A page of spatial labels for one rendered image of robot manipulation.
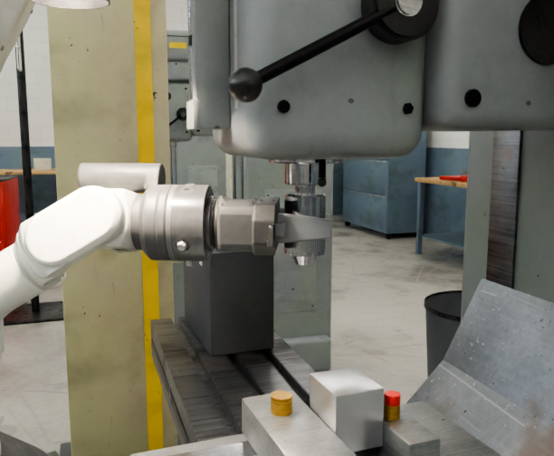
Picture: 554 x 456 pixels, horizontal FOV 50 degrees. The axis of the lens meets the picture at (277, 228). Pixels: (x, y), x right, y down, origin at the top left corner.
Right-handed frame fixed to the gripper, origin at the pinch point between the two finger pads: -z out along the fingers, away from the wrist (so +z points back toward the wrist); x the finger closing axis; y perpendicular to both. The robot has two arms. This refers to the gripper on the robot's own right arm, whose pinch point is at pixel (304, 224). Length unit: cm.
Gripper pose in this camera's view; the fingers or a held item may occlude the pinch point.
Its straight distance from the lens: 68.8
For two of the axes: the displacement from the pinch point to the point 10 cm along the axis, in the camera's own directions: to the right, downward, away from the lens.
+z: -10.0, -0.2, 0.5
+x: 0.5, -1.5, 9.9
